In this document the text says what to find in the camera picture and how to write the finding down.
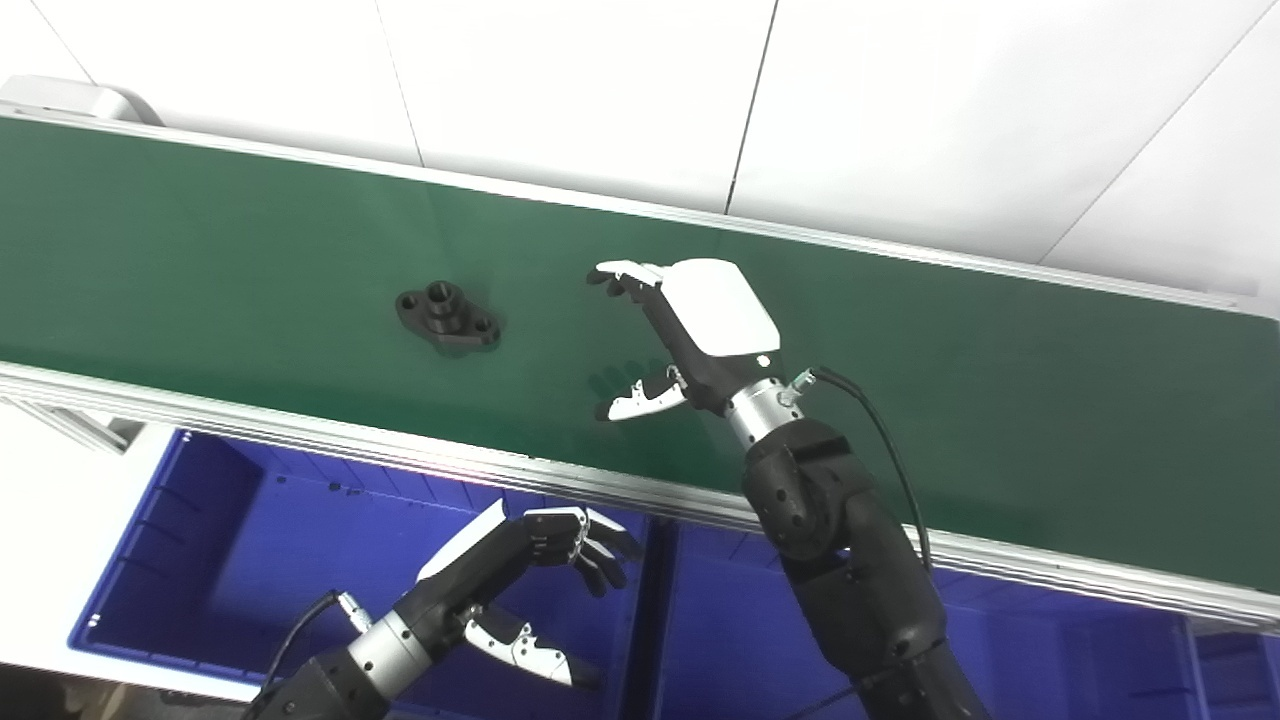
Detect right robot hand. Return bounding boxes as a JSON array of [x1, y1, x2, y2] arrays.
[[585, 258, 783, 423]]

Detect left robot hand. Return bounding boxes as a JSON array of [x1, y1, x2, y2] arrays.
[[395, 498, 646, 691]]

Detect black metal flange part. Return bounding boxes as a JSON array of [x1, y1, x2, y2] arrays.
[[395, 282, 501, 359]]

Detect blue plastic bin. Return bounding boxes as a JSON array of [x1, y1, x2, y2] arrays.
[[68, 428, 657, 720], [640, 518, 1280, 720]]

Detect green conveyor belt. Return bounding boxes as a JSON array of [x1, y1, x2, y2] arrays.
[[0, 100, 1280, 633], [0, 118, 1280, 593]]

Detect aluminium conveyor support leg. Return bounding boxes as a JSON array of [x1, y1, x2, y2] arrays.
[[0, 398, 147, 454]]

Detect grey conveyor end housing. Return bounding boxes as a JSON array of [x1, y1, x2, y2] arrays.
[[0, 75, 166, 128]]

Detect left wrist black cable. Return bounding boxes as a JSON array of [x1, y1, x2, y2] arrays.
[[255, 590, 376, 706]]

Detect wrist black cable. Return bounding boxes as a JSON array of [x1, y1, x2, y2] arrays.
[[255, 590, 376, 706], [785, 366, 936, 573]]

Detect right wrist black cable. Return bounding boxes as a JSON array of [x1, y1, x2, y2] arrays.
[[785, 366, 936, 573]]

